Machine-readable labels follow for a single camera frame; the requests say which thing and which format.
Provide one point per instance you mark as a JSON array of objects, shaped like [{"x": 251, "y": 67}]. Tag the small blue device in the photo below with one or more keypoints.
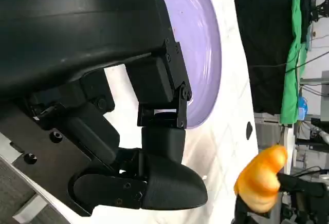
[{"x": 302, "y": 107}]

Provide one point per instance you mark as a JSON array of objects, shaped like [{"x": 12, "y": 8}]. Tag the green cloth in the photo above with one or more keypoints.
[{"x": 290, "y": 93}]

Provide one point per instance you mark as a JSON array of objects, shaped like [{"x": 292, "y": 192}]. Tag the lilac plate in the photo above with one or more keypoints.
[{"x": 198, "y": 54}]

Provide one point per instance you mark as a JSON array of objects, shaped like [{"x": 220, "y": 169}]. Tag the black machine frame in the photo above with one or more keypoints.
[{"x": 316, "y": 123}]

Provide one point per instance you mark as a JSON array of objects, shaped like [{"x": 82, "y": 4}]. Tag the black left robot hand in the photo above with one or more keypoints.
[{"x": 64, "y": 28}]

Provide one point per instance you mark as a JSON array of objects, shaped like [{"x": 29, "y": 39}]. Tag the white metal frame post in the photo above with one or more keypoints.
[{"x": 288, "y": 141}]

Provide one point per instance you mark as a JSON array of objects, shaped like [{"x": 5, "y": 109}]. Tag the black backdrop cloth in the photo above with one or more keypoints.
[{"x": 264, "y": 28}]

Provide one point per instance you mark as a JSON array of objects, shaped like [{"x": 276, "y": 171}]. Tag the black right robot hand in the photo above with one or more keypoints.
[{"x": 295, "y": 183}]

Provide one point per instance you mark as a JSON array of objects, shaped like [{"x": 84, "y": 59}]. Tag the orange white toy bread roll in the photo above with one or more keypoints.
[{"x": 262, "y": 177}]

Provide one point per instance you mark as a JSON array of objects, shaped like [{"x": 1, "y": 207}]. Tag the black round table grommet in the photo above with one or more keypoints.
[{"x": 249, "y": 130}]

